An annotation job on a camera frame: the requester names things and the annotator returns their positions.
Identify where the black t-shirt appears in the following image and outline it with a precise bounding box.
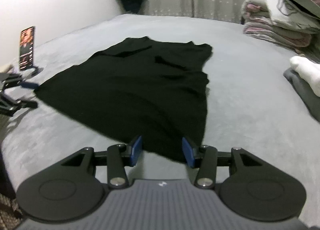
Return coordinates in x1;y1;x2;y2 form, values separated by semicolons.
35;37;212;163

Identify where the round phone stand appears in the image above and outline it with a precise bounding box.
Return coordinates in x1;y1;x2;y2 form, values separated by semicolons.
24;67;44;80

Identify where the smartphone on stand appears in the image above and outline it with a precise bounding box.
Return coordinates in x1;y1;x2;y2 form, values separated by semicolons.
19;26;35;71

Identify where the checkered fabric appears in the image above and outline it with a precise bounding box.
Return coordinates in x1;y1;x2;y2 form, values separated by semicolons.
0;194;23;230

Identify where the grey folded garment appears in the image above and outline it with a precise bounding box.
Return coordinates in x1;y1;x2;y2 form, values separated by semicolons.
283;68;319;121

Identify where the white folded garment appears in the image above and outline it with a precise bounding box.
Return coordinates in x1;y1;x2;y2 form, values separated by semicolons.
290;56;320;96

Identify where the folded floral duvet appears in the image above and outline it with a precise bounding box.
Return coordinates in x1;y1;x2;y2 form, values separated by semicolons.
241;0;319;49

